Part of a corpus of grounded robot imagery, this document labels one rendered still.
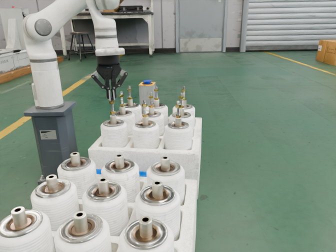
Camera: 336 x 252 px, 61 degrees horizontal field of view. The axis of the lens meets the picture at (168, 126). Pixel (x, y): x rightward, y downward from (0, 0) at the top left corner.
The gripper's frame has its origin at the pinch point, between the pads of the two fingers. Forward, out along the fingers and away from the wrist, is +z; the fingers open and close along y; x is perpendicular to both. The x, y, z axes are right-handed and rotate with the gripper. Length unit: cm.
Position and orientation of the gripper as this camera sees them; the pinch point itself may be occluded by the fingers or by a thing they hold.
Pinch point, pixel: (111, 94)
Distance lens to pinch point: 103.4
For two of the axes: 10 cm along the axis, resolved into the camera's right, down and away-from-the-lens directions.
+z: 0.2, 9.4, 3.5
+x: 3.4, 3.3, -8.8
